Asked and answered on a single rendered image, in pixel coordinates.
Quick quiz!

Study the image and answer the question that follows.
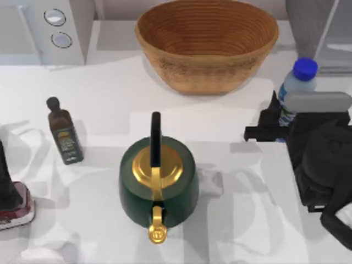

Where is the clear bottle with blue cap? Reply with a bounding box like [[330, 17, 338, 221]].
[[277, 57, 319, 128]]

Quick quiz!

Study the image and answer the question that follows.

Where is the woven brown basket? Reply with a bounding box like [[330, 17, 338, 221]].
[[134, 0, 280, 96]]

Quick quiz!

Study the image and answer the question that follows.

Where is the green and gold kettle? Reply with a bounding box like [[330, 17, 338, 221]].
[[118, 111, 200, 244]]

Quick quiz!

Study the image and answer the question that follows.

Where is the dark brown glass bottle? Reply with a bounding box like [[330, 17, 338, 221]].
[[46, 96, 85, 166]]

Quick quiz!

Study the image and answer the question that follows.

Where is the round microwave knob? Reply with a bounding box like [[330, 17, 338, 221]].
[[50, 31, 73, 50], [43, 8, 68, 27]]

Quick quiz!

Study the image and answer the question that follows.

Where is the pale microwave oven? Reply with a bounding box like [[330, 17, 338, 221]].
[[0, 0, 96, 67]]

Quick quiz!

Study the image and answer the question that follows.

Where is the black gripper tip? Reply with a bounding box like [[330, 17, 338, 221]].
[[0, 139, 14, 199]]

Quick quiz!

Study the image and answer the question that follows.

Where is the white rounded object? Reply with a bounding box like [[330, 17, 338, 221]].
[[13, 246, 65, 264]]

